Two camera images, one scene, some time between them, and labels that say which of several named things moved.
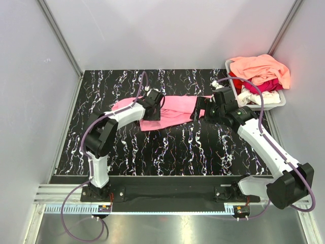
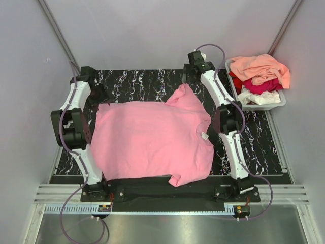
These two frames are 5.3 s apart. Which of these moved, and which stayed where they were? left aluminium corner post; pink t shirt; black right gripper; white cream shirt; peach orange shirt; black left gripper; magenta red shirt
Moved: black right gripper; black left gripper; pink t shirt
Stayed: magenta red shirt; peach orange shirt; left aluminium corner post; white cream shirt
